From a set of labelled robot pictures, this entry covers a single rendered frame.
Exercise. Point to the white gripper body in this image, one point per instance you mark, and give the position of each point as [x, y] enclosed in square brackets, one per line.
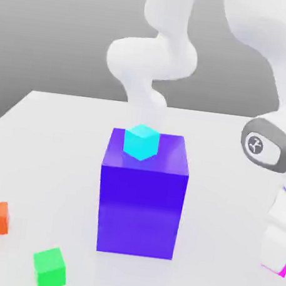
[282, 213]

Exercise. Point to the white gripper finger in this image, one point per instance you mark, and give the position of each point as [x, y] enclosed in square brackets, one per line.
[275, 247]

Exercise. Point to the small magenta cube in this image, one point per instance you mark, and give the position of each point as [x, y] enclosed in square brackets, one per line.
[284, 271]

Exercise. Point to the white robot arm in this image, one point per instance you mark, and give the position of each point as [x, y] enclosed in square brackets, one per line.
[166, 57]

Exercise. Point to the small cyan cube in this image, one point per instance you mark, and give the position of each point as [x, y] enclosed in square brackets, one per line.
[140, 144]

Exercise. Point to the small green cube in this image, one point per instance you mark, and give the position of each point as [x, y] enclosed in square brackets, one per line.
[50, 270]

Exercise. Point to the large purple box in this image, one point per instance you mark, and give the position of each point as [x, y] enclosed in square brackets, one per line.
[140, 208]

